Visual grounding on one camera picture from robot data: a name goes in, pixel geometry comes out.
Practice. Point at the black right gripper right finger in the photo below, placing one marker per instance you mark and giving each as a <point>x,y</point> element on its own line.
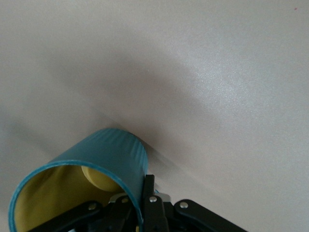
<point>154,215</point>

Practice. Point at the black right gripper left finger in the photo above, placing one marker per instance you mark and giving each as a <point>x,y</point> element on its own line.
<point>116,212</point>

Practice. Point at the teal cup yellow inside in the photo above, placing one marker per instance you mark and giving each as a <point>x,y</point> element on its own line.
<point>108,149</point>

